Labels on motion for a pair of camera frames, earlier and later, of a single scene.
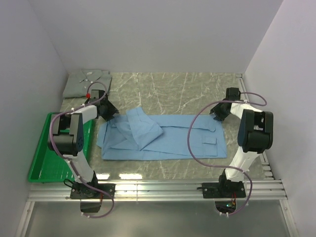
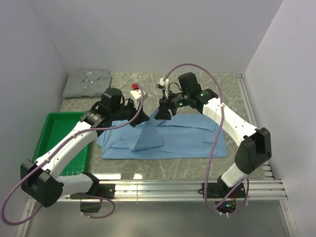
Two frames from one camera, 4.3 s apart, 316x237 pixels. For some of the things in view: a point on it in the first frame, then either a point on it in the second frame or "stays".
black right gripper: [220, 117] -> [163, 110]
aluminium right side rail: [265, 165] stays
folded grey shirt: [77, 84] stays
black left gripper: [112, 110] -> [141, 117]
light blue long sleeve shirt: [136, 136] stays
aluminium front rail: [174, 190] stays
